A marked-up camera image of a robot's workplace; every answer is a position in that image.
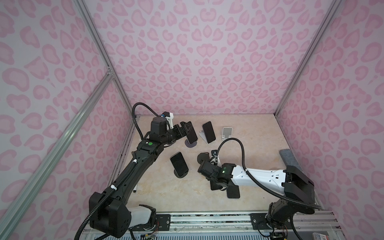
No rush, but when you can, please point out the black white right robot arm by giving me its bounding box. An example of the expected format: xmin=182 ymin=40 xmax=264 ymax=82
xmin=198 ymin=161 xmax=318 ymax=229

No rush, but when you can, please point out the black stand centre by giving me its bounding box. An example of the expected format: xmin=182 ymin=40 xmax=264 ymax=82
xmin=197 ymin=153 xmax=210 ymax=165

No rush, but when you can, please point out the silver folding phone stand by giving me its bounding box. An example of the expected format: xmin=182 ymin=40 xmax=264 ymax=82
xmin=222 ymin=127 xmax=233 ymax=140

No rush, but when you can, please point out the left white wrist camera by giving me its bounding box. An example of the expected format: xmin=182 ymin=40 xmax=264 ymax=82
xmin=161 ymin=112 xmax=174 ymax=130

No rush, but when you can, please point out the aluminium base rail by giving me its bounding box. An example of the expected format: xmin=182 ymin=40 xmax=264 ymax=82
xmin=80 ymin=209 xmax=346 ymax=240

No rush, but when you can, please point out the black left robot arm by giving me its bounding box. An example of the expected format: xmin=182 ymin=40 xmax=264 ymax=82
xmin=82 ymin=115 xmax=194 ymax=238

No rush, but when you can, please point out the purple edged black phone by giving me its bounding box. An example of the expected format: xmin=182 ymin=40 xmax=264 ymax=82
xmin=226 ymin=185 xmax=241 ymax=199

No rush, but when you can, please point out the grey round stand middle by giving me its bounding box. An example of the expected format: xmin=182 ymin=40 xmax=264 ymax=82
xmin=185 ymin=140 xmax=198 ymax=148

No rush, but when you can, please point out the black round stand front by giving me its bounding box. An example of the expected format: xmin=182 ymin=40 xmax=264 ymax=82
xmin=174 ymin=170 xmax=188 ymax=179

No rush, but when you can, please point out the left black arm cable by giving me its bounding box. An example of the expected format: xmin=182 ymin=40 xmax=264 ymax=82
xmin=131 ymin=102 xmax=160 ymax=141

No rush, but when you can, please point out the grey felt pad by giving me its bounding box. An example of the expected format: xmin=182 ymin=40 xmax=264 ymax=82
xmin=279 ymin=149 xmax=303 ymax=171

